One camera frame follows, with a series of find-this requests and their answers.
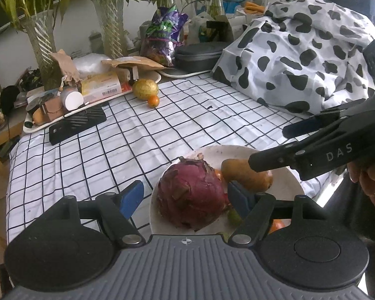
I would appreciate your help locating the white oval tray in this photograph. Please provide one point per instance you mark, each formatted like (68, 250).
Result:
(174, 73)
(29, 127)

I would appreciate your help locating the purple snack bag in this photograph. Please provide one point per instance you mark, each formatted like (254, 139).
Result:
(162, 35)

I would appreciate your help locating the brown mango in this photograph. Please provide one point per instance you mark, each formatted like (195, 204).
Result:
(239, 170)

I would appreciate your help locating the small tangerine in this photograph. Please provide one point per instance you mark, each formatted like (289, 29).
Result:
(153, 101)

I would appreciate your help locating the person right hand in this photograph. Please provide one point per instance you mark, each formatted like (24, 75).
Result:
(372, 181)

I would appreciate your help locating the crumpled brown paper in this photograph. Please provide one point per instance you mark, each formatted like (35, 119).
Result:
(67, 67)

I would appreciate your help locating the green lime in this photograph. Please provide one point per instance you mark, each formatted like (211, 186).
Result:
(234, 218)
(225, 236)

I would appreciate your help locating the white oval tray right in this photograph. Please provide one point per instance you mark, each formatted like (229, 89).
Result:
(174, 73)

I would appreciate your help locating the white cylinder jar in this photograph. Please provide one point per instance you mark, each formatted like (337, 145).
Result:
(71, 98)

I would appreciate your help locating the checkered tablecloth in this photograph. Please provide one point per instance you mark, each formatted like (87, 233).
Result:
(135, 142)

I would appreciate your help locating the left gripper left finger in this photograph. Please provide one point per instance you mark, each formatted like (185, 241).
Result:
(116, 210)

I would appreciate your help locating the brown padded envelope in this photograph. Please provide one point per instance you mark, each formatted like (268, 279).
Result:
(134, 61)

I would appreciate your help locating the red dragon fruit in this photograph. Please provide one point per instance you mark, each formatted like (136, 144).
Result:
(190, 194)

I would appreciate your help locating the cow print cloth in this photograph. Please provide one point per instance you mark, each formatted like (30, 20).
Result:
(303, 56)

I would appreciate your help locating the grey zip case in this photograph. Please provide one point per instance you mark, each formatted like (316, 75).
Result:
(198, 57)

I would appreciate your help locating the yellow medicine box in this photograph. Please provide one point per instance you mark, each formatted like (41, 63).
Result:
(101, 86)

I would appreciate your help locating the glass vase left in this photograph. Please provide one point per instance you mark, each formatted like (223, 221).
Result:
(39, 28)

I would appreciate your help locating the glass vase middle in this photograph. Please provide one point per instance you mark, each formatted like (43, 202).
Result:
(110, 15)

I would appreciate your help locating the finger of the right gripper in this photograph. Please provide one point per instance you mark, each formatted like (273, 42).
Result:
(287, 159)
(321, 120)

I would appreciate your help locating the glass vase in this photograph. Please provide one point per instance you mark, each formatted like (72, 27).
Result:
(39, 28)
(110, 15)

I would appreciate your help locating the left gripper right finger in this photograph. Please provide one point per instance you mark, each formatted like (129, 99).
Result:
(256, 212)

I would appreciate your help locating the large orange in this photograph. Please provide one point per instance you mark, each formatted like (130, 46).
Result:
(276, 225)

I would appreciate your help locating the yellow green pear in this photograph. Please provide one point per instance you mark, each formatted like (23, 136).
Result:
(143, 89)

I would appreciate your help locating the white oval tray left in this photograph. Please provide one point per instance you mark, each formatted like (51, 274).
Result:
(29, 127)

